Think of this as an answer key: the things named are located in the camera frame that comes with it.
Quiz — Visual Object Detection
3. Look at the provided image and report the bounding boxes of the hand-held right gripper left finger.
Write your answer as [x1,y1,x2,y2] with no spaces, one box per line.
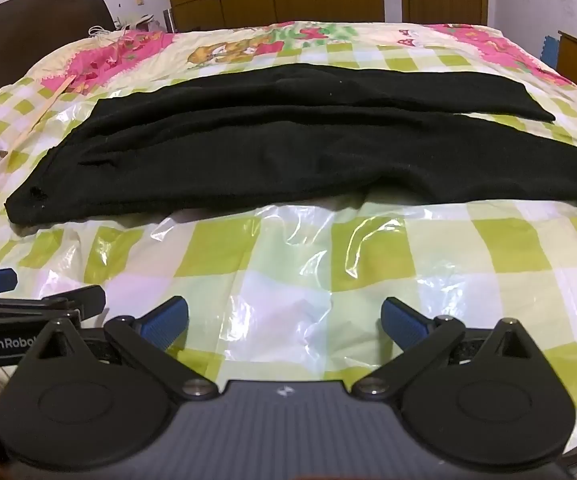
[21,296,219,403]

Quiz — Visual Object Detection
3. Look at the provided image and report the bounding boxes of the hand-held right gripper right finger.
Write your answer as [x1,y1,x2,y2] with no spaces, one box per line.
[351,297,549,403]

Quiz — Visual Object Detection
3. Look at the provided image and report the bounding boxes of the black pants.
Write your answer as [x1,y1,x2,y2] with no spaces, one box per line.
[4,63,577,226]

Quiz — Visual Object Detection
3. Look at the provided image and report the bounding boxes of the thin wooden stick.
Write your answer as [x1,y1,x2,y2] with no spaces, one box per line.
[23,75,76,136]

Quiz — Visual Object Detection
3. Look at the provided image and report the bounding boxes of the dark wooden headboard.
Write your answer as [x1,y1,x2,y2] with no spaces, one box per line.
[0,0,116,108]

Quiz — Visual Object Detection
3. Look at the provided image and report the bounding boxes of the checkered printed blanket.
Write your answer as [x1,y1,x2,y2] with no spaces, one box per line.
[0,20,577,453]

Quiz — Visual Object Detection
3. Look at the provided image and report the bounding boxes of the nightstand clutter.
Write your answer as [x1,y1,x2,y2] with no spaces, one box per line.
[116,7,174,35]

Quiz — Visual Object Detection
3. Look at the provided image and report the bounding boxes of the blue foam mat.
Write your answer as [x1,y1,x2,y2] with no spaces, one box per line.
[539,35,560,68]

